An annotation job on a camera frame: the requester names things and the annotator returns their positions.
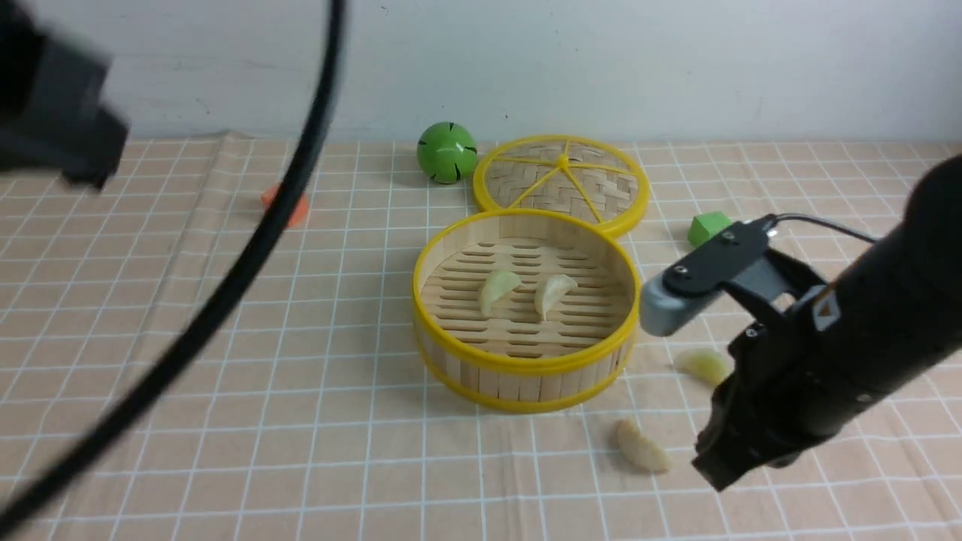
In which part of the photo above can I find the white dumpling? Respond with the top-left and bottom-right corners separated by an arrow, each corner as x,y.
615,418 -> 673,475
534,274 -> 578,322

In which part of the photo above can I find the white dumpling in tray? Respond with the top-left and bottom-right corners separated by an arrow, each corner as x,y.
534,274 -> 578,322

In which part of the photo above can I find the black cable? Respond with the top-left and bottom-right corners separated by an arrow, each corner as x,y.
0,0 -> 349,536

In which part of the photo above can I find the pale green dumpling in tray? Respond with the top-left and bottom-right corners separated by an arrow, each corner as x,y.
478,270 -> 522,318

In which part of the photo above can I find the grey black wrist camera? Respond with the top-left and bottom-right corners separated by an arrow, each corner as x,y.
640,213 -> 786,337

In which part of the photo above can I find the pale green dumpling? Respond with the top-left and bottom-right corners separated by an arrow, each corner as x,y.
673,347 -> 734,389
478,270 -> 522,318

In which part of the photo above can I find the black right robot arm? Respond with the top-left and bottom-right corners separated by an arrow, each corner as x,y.
693,156 -> 960,491

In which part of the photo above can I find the green toy ball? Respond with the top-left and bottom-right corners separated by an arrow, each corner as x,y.
416,121 -> 478,184

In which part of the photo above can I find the yellow rimmed bamboo steamer lid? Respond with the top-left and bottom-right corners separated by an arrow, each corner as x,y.
472,134 -> 652,237

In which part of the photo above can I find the orange foam cube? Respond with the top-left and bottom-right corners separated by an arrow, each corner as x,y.
260,183 -> 309,228

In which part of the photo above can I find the green foam cube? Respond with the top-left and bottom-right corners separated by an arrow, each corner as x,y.
687,211 -> 733,249

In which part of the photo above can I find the beige checkered tablecloth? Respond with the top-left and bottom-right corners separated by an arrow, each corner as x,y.
1,134 -> 960,540

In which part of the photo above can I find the yellow rimmed bamboo steamer tray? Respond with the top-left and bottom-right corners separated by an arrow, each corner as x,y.
412,209 -> 642,413

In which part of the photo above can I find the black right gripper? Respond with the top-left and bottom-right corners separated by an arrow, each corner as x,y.
693,249 -> 903,491

